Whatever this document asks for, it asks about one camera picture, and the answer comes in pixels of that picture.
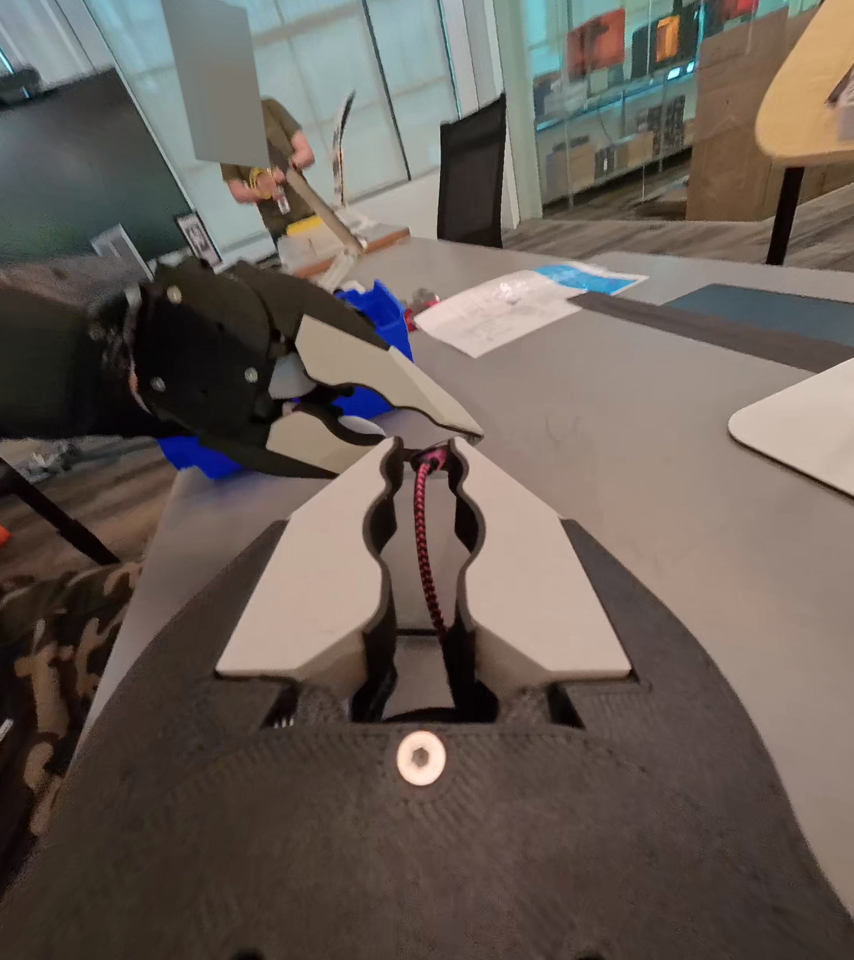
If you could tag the black tape strip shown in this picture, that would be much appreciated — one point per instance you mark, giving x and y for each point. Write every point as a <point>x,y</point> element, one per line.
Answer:
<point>711,330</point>

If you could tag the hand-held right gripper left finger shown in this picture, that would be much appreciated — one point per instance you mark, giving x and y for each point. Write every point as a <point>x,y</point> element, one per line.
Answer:
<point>299,600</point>

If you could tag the small black picture frame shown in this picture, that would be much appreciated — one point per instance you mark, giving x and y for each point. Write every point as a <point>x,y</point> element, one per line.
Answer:
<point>198,238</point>

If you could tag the blue plastic bin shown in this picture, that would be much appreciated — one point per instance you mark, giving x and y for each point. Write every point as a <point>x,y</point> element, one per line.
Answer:
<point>382,315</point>

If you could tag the printed paper leaflet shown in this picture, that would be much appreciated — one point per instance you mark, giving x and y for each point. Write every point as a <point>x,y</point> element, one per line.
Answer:
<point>502,307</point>

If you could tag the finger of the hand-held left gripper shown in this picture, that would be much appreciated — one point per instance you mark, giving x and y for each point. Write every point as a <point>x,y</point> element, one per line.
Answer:
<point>314,442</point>
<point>397,382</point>

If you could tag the plywood cabinet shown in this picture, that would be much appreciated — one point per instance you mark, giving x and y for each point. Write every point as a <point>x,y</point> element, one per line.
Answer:
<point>734,127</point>

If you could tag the red tool with grey caps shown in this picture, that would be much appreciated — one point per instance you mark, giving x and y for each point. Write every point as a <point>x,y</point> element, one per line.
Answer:
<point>423,304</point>

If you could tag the large black monitor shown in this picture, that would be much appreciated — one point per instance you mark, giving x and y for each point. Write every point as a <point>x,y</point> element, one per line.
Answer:
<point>59,172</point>

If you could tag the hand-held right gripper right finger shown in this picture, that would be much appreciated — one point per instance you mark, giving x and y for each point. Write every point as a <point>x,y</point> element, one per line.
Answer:
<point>547,600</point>

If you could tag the black high-back chair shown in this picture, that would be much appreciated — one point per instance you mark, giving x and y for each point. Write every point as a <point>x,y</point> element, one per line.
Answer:
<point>472,180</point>

